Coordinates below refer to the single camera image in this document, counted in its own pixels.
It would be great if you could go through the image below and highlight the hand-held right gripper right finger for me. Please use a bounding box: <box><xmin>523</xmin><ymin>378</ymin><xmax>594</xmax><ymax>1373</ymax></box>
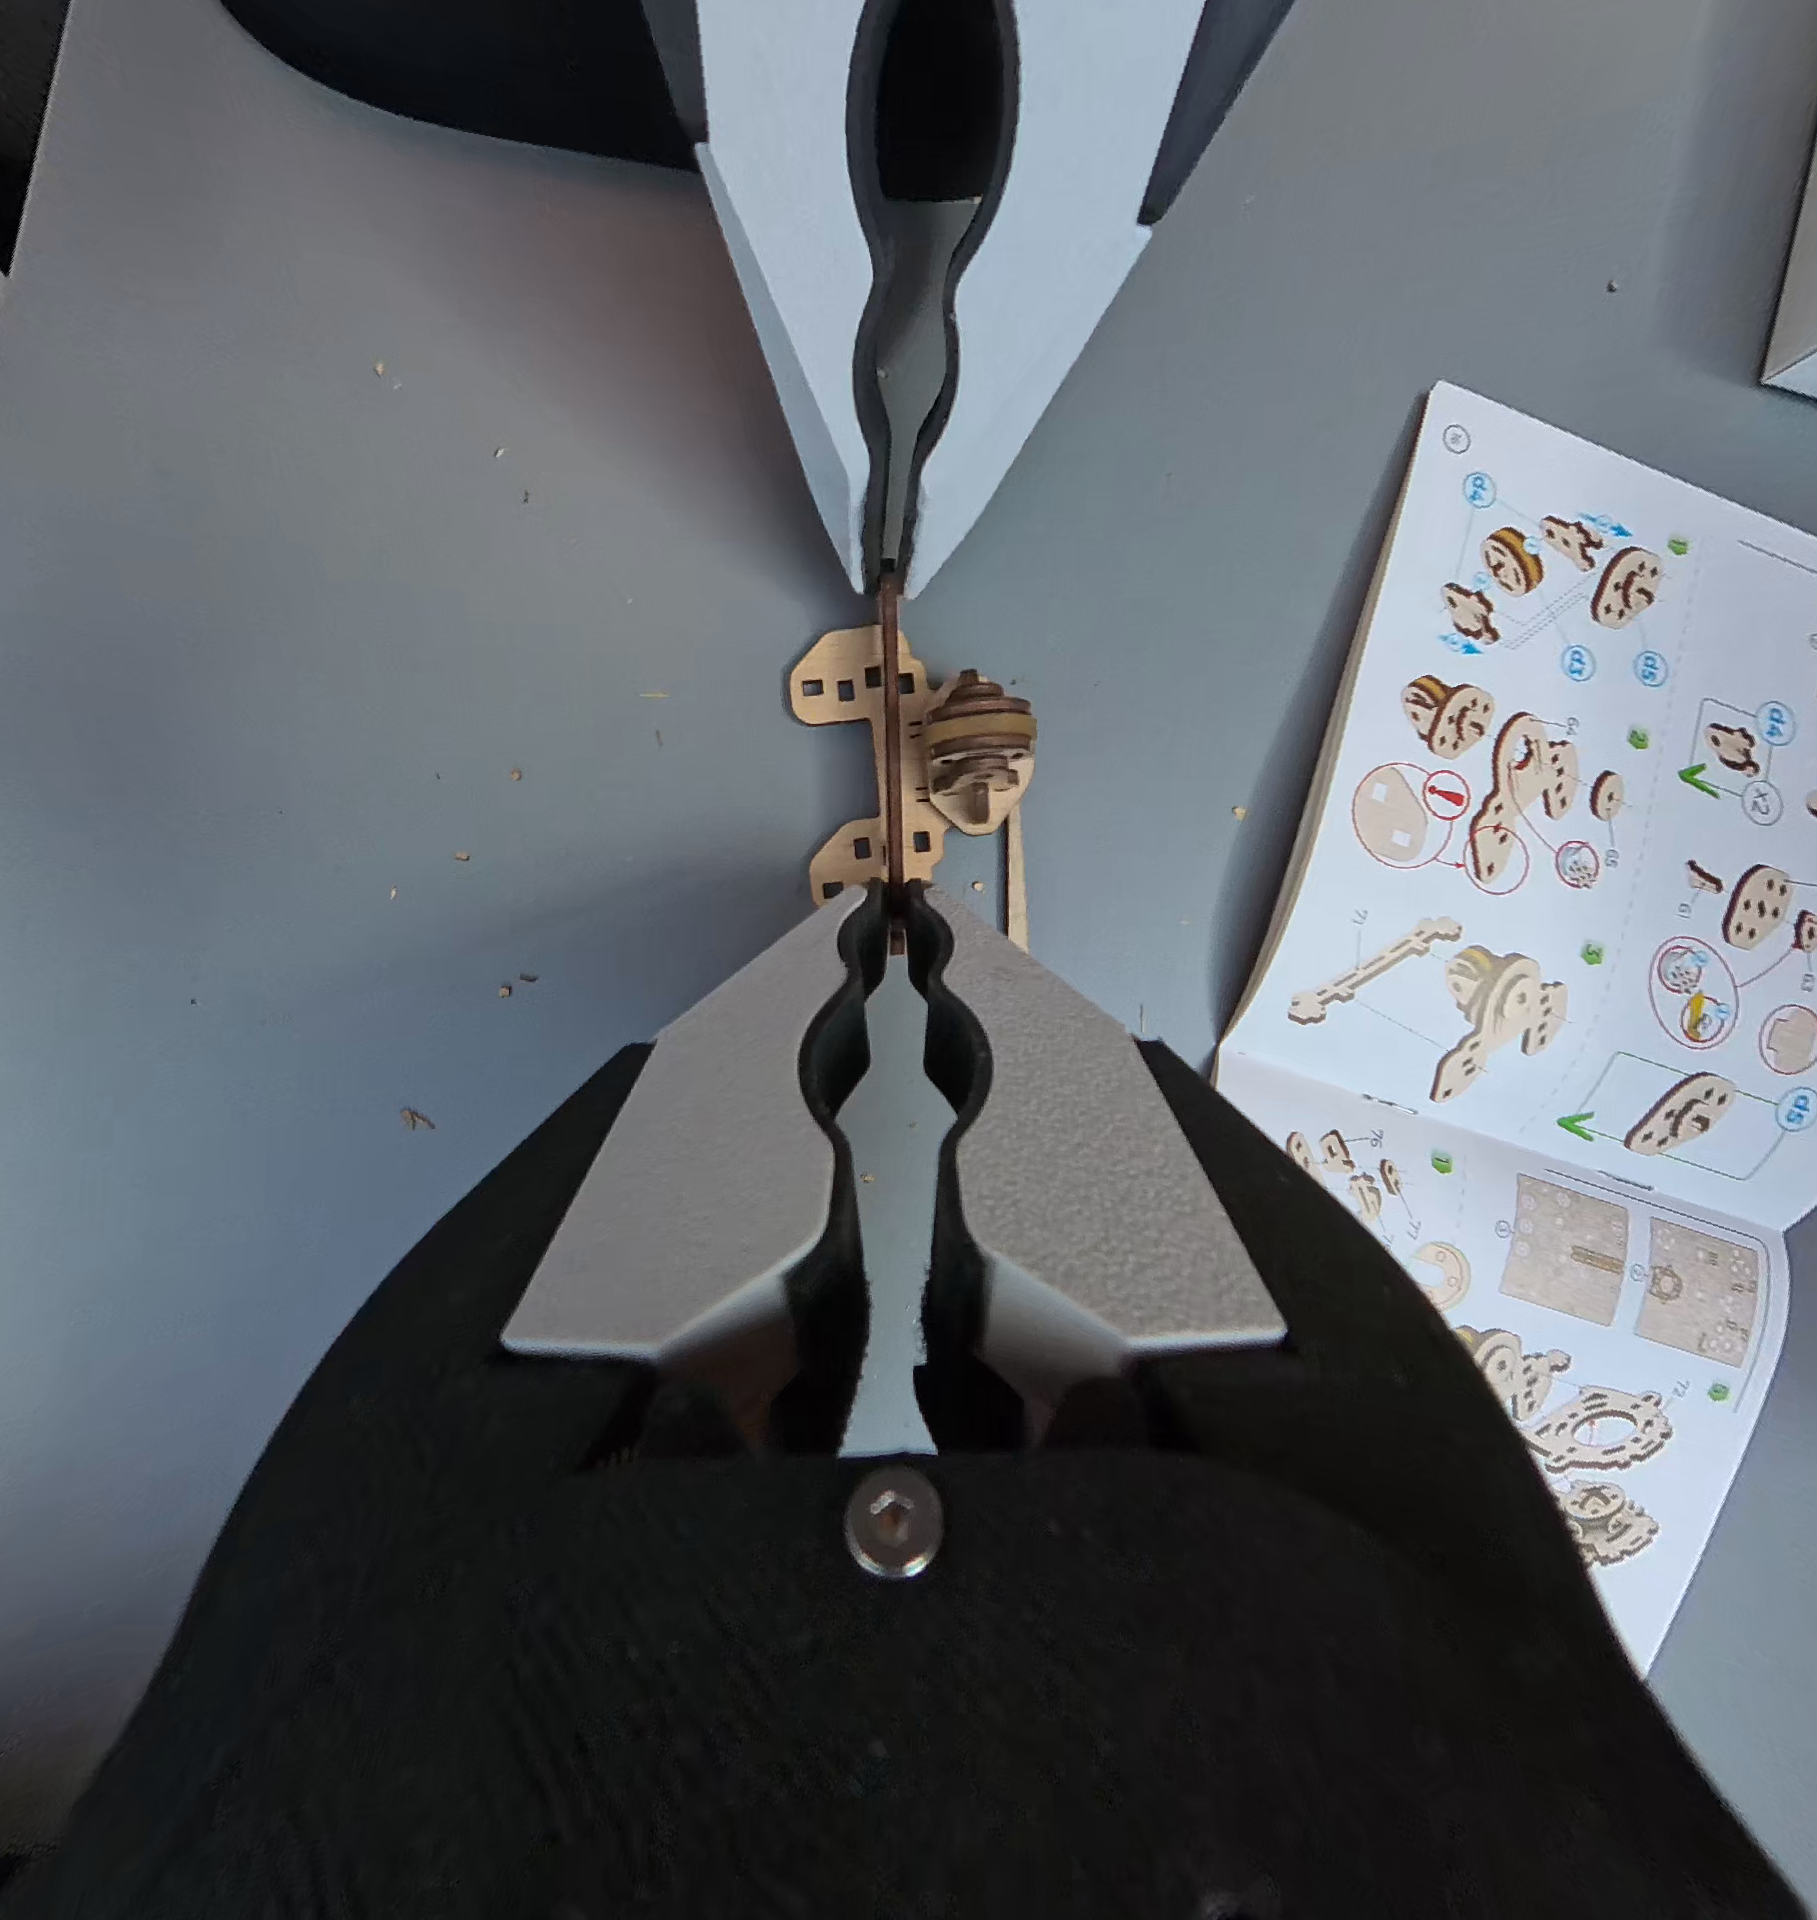
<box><xmin>908</xmin><ymin>885</ymin><xmax>1288</xmax><ymax>1454</ymax></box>

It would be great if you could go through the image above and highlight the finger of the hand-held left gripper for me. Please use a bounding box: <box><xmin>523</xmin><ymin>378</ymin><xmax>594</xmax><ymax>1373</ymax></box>
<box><xmin>691</xmin><ymin>0</ymin><xmax>911</xmax><ymax>594</ymax></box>
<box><xmin>886</xmin><ymin>0</ymin><xmax>1201</xmax><ymax>600</ymax></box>

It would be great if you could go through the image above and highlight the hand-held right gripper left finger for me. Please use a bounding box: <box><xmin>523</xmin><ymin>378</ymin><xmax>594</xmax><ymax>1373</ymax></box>
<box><xmin>502</xmin><ymin>885</ymin><xmax>884</xmax><ymax>1454</ymax></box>

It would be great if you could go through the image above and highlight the wooden model drum plate assembly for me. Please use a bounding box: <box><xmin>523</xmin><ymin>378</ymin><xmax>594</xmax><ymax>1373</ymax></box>
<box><xmin>788</xmin><ymin>623</ymin><xmax>1037</xmax><ymax>908</ymax></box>

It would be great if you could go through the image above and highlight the wooden key-shaped strip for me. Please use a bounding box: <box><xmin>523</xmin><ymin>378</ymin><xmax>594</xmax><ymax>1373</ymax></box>
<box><xmin>873</xmin><ymin>561</ymin><xmax>913</xmax><ymax>962</ymax></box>

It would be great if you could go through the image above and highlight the black wrist rest pad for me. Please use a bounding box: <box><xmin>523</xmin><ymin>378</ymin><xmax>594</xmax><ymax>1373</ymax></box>
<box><xmin>222</xmin><ymin>0</ymin><xmax>708</xmax><ymax>168</ymax></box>

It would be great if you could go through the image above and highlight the open instruction booklet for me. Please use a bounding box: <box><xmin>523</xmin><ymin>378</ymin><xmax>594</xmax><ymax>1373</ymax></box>
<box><xmin>1211</xmin><ymin>381</ymin><xmax>1817</xmax><ymax>1679</ymax></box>

